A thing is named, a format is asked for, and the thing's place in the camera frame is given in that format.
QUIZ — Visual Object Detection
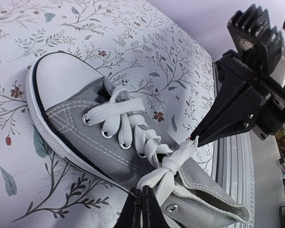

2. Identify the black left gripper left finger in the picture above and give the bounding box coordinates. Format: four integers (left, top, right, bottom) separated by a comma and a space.
114, 188, 142, 228

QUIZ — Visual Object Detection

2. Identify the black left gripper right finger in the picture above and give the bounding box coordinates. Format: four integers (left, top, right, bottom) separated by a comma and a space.
142, 186, 169, 228

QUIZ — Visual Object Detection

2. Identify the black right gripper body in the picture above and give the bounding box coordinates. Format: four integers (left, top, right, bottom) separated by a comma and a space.
217, 50, 285, 135

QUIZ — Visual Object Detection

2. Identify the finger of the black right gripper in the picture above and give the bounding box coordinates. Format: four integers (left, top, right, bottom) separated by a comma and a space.
189, 66, 271, 147

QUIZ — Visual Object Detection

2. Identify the floral patterned table mat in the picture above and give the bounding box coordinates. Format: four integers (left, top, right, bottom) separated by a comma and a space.
0, 0, 219, 228

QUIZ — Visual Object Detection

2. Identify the aluminium front rail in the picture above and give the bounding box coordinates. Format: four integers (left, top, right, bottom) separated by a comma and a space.
211, 62, 285, 228

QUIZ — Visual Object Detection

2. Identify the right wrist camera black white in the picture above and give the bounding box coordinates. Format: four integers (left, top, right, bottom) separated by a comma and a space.
227, 4, 285, 89

